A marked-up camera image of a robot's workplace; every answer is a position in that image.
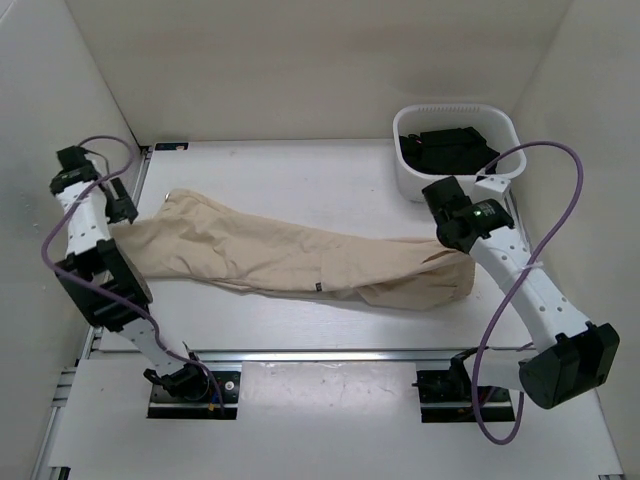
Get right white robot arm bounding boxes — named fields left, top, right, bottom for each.
left=422, top=176, right=620, bottom=409

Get aluminium table frame rail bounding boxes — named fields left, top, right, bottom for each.
left=29, top=142, right=566, bottom=480

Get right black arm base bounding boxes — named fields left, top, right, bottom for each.
left=413, top=370, right=515, bottom=424

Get white plastic basket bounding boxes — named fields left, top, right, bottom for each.
left=392, top=103, right=527, bottom=203

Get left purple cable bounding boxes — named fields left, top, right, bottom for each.
left=40, top=135, right=226, bottom=416

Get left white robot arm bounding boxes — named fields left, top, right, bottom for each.
left=48, top=146, right=212, bottom=402

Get beige trousers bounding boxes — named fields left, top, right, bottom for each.
left=111, top=189, right=475, bottom=311

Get white front cover board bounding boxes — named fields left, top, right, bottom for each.
left=50, top=359, right=621, bottom=479

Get folded black trousers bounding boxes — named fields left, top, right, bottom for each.
left=398, top=127, right=500, bottom=175

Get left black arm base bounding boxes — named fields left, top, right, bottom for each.
left=147, top=370, right=241, bottom=420

